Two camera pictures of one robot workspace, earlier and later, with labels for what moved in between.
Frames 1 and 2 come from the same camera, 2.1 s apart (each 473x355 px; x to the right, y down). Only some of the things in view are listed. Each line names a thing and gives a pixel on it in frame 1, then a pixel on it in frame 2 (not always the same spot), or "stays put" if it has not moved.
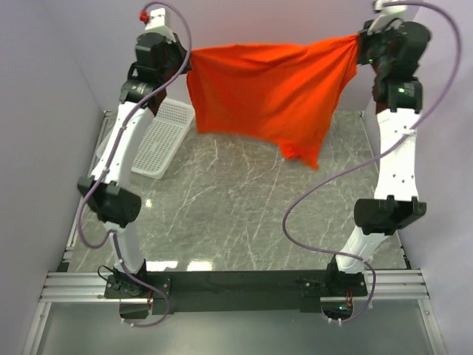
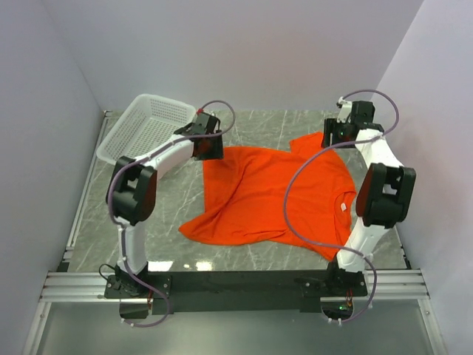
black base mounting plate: [176, 292] stays put
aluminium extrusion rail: [404, 284] stays put
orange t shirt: [284, 90] → [304, 195]
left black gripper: [177, 46] → [216, 153]
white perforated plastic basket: [160, 140] stays put
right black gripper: [363, 39] → [330, 126]
